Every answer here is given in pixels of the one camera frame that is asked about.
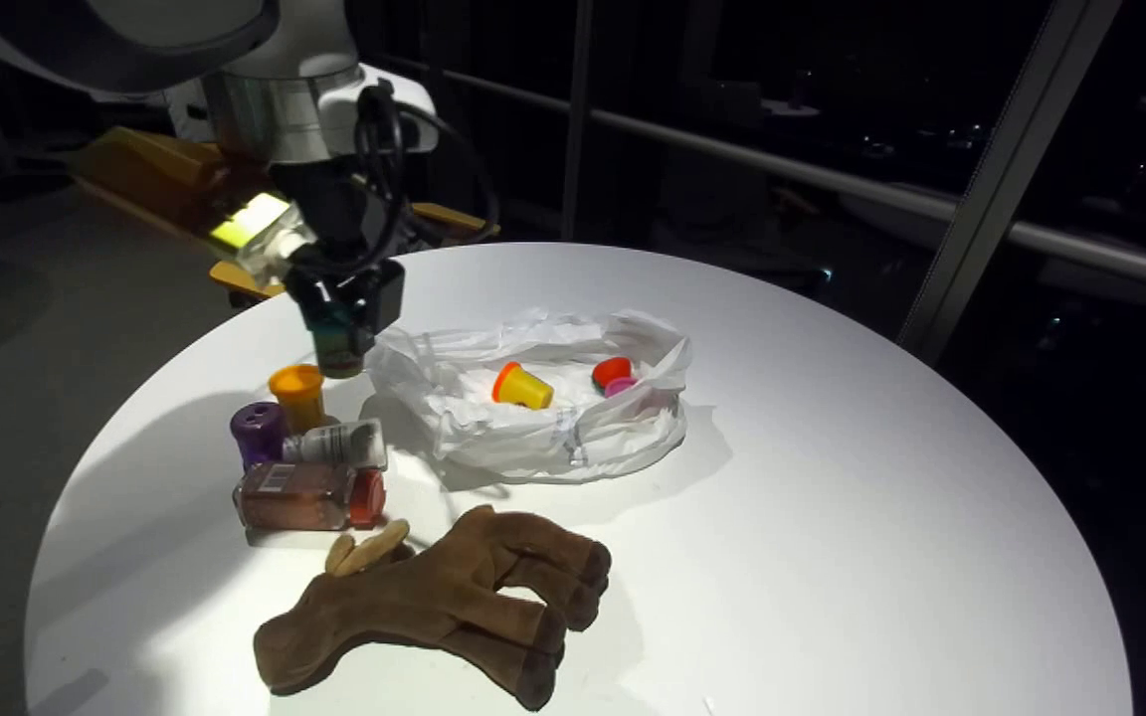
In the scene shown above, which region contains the orange lid play-doh tub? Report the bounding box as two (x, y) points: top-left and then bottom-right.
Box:
(495, 362), (552, 410)

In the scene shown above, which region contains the red lid play-doh tub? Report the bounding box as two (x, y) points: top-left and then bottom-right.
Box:
(592, 354), (638, 398)

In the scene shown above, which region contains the brown spice bottle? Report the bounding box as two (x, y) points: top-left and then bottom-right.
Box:
(234, 463), (388, 534)

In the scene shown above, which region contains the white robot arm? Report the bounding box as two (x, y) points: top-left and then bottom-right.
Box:
(0, 0), (445, 379)

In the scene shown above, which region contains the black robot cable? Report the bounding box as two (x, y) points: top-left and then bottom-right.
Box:
(350, 76), (506, 272)

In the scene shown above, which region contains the wooden chair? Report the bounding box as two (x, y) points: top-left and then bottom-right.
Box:
(67, 122), (506, 306)

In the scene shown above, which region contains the yellow wrist camera box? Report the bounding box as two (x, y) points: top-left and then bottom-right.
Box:
(211, 192), (309, 281)

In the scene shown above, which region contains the yellow play-doh tub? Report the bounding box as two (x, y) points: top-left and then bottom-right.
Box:
(266, 365), (325, 434)

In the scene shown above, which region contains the metal window rail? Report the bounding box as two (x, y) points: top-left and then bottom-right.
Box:
(451, 0), (1146, 352)

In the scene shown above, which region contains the teal lid play-doh tub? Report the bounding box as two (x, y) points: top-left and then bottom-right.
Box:
(316, 325), (361, 379)

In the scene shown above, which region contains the brown plush moose toy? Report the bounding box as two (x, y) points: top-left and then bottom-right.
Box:
(255, 504), (613, 711)

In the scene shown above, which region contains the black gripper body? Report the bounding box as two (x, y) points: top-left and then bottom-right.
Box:
(272, 159), (402, 288)

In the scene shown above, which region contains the white plastic bag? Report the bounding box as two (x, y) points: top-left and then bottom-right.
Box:
(368, 312), (694, 487)

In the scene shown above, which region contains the purple play-doh tub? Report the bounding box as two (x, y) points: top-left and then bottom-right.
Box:
(231, 402), (285, 467)

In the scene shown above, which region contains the white pill bottle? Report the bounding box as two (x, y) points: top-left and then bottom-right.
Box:
(281, 419), (388, 471)

